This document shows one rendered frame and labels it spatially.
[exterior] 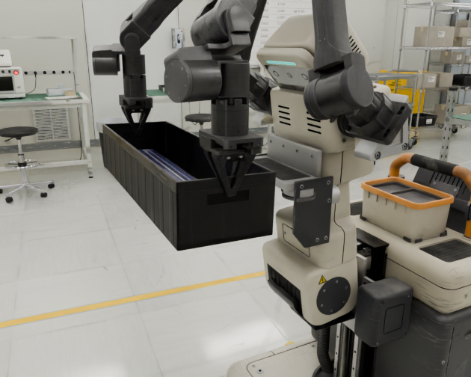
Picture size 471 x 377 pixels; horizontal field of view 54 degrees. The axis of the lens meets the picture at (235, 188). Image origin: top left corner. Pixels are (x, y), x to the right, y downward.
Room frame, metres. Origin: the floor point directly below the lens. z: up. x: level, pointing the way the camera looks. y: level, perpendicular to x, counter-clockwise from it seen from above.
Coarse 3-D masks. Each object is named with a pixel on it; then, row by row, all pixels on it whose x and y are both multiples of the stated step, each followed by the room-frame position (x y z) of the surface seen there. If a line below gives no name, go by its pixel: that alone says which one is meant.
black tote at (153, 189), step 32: (128, 128) 1.19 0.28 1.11; (160, 128) 1.22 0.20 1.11; (128, 160) 0.92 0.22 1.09; (192, 160) 1.05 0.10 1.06; (128, 192) 0.93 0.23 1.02; (160, 192) 0.72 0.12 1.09; (192, 192) 0.66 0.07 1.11; (224, 192) 0.68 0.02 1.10; (256, 192) 0.71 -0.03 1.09; (160, 224) 0.73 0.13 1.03; (192, 224) 0.66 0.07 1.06; (224, 224) 0.68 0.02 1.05; (256, 224) 0.71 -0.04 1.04
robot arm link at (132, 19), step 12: (156, 0) 1.13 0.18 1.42; (168, 0) 1.14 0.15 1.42; (180, 0) 1.14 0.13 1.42; (132, 12) 1.18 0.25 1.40; (144, 12) 1.13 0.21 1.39; (156, 12) 1.14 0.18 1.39; (168, 12) 1.15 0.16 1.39; (132, 24) 1.13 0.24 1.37; (144, 24) 1.14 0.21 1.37; (156, 24) 1.15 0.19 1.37; (120, 36) 1.14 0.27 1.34; (144, 36) 1.15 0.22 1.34
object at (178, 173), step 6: (144, 150) 1.16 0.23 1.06; (150, 150) 1.16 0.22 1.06; (150, 156) 1.09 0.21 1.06; (156, 156) 1.09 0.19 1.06; (162, 156) 1.10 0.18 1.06; (156, 162) 1.03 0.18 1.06; (162, 162) 1.04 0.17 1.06; (168, 162) 1.04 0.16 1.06; (162, 168) 0.98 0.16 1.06; (168, 168) 0.98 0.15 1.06; (174, 168) 0.99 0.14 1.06; (180, 168) 0.98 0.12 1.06; (174, 174) 0.93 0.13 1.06; (180, 174) 0.93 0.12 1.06; (186, 174) 0.94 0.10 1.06; (180, 180) 0.89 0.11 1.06
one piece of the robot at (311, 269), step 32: (288, 96) 1.11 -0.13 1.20; (288, 128) 1.13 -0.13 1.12; (320, 128) 1.01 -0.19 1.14; (352, 160) 1.06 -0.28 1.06; (288, 224) 1.11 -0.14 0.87; (352, 224) 1.04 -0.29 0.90; (288, 256) 1.07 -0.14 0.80; (320, 256) 1.00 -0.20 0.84; (352, 256) 1.03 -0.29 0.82; (320, 288) 0.99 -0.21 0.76; (352, 288) 1.03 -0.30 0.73; (320, 320) 0.99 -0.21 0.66
